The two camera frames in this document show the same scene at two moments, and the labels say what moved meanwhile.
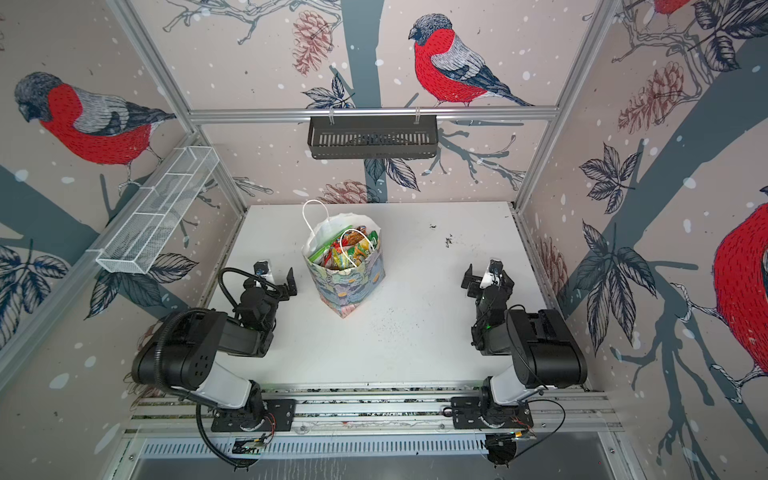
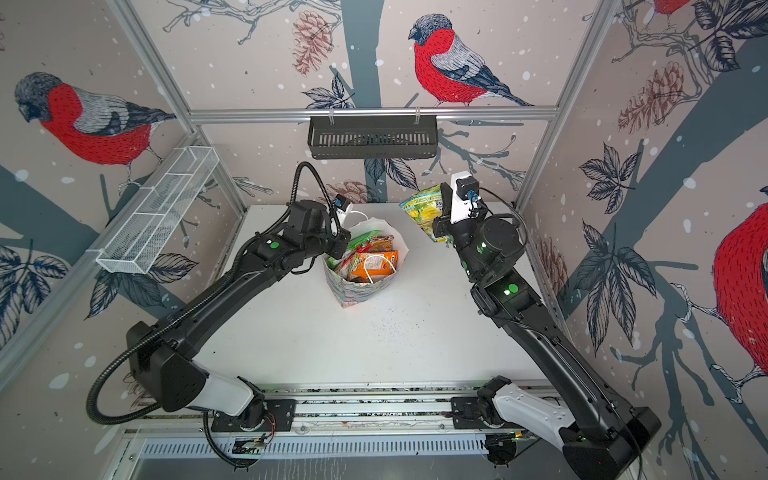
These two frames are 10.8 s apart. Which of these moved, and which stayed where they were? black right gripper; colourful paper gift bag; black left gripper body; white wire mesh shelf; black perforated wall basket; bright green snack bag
Moved: black left gripper body; black right gripper; bright green snack bag; colourful paper gift bag
Stayed: white wire mesh shelf; black perforated wall basket
